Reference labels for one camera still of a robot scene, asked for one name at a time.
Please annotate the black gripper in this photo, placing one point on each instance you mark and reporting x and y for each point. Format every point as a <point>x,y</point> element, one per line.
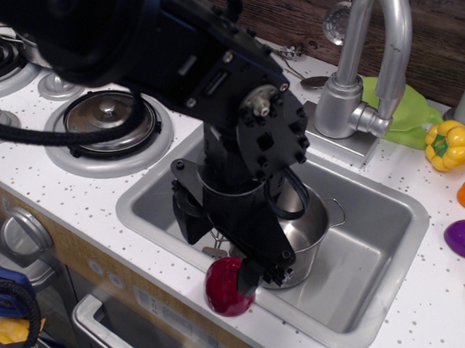
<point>202,201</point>

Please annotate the black coil stove burner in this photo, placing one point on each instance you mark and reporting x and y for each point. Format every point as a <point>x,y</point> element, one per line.
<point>16,72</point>

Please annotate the steel pot lid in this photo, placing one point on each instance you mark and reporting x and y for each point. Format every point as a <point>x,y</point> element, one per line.
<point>98,111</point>

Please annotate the grey burner control knob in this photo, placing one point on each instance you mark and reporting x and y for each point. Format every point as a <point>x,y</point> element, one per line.
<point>53,87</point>

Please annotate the silver strainer spoon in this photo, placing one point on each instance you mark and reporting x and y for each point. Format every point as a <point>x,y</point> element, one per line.
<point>336,21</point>

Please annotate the silver toy faucet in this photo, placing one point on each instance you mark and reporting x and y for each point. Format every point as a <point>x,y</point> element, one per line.
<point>341,123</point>

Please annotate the yellow cloth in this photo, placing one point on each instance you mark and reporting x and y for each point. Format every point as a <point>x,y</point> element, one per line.
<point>13,330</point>

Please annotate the green plastic leaf toy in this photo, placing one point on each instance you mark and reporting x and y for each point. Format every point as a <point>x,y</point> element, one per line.
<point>412,119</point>

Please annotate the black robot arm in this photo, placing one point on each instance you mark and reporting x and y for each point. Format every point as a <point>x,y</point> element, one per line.
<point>194,58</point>

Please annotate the silver stove knob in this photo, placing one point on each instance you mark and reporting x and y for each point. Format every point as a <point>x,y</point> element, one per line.
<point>23,234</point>

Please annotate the yellow bell pepper toy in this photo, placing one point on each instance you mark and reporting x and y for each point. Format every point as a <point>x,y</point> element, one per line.
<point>445,146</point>

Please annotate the red sweet potato toy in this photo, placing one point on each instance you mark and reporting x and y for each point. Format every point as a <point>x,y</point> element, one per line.
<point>220,288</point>

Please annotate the silver oven door handle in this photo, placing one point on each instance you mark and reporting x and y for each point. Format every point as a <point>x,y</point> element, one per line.
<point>105,323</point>

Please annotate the steel pot with handles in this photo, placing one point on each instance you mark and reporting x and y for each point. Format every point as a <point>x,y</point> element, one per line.
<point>292,239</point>

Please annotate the stainless steel sink basin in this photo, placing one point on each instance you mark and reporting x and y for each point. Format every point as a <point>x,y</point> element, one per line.
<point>374,235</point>

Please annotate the metal spoon on counter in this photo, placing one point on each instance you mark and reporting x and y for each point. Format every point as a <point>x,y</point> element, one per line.
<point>309,82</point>

